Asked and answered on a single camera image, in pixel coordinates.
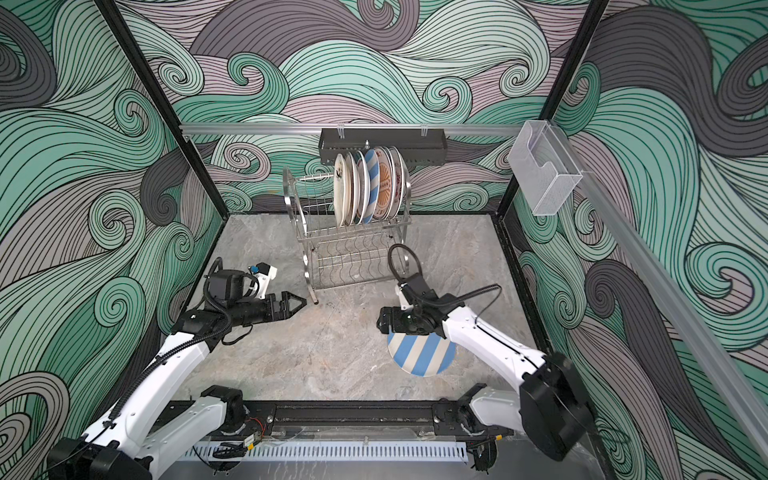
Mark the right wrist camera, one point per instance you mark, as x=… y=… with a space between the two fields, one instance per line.
x=403 y=301

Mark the black wall-mounted tray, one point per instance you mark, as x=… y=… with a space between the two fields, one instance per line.
x=418 y=147

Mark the steel two-tier dish rack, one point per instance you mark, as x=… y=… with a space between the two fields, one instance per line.
x=336 y=256

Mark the sunburst plate red green rim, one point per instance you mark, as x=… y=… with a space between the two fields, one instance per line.
x=354 y=189

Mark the white plate red characters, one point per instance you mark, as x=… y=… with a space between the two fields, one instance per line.
x=404 y=183

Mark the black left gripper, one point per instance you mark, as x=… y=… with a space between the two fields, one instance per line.
x=285 y=306

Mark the cream plate small drawings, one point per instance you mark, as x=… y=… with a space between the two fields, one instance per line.
x=341 y=190

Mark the white plate teal red rim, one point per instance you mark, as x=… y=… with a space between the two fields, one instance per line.
x=364 y=184

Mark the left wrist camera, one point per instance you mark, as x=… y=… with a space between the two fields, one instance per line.
x=263 y=274

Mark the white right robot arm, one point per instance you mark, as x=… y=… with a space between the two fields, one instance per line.
x=529 y=373

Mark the blue cream striped plate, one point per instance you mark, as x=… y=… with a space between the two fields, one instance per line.
x=373 y=171

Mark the blue white striped plate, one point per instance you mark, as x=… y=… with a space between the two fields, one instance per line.
x=422 y=356

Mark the clear acrylic wall holder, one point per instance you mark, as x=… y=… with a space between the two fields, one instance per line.
x=544 y=164

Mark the white slotted cable duct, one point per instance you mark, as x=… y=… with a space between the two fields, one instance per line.
x=349 y=451

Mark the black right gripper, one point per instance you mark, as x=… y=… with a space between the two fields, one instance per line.
x=401 y=323

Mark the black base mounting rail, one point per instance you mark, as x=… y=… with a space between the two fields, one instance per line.
x=360 y=414

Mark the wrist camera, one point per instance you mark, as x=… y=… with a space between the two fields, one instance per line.
x=263 y=274
x=403 y=301

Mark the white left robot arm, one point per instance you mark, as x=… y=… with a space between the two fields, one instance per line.
x=125 y=443

